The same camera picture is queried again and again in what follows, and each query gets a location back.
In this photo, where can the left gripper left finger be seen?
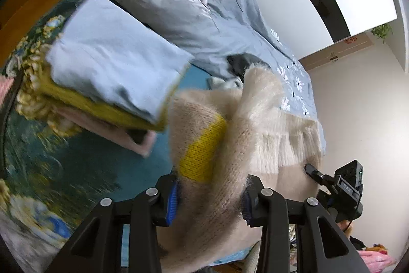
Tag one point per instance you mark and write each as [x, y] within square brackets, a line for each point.
[96, 244]

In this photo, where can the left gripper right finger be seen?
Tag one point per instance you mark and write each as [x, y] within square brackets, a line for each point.
[321, 245]

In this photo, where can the beige fuzzy knit sweater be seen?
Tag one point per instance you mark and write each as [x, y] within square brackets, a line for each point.
[217, 138]

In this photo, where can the pink folded garment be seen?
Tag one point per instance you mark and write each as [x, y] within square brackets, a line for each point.
[109, 131]

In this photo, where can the green floral plush blanket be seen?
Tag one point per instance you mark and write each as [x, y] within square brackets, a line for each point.
[53, 172]

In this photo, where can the black and grey garment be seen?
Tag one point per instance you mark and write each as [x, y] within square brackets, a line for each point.
[238, 66]

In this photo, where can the yellow folded knit garment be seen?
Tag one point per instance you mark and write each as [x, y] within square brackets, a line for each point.
[101, 110]

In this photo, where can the light blue folded garment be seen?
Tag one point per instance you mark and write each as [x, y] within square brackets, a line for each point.
[107, 55]

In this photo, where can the green hanging plant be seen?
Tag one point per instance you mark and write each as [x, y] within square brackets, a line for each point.
[382, 32]

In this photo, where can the grey floral duvet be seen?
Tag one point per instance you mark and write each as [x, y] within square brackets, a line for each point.
[213, 30]

